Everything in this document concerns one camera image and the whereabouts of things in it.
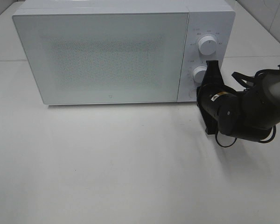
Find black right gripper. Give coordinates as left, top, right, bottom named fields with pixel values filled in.
left=197, top=60, right=236, bottom=135

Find round door release button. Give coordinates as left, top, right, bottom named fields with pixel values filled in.
left=189, top=89, right=196, bottom=101

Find white timer knob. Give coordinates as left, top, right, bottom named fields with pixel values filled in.
left=193, top=66, right=207, bottom=83

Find white microwave door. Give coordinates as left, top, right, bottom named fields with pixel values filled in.
left=13, top=13, right=189, bottom=105

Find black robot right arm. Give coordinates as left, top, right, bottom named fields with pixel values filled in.
left=196, top=61, right=280, bottom=144

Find white upper power knob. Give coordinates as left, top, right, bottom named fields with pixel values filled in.
left=198, top=34, right=217, bottom=56

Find white microwave oven body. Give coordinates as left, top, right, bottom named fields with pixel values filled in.
left=12, top=0, right=235, bottom=102

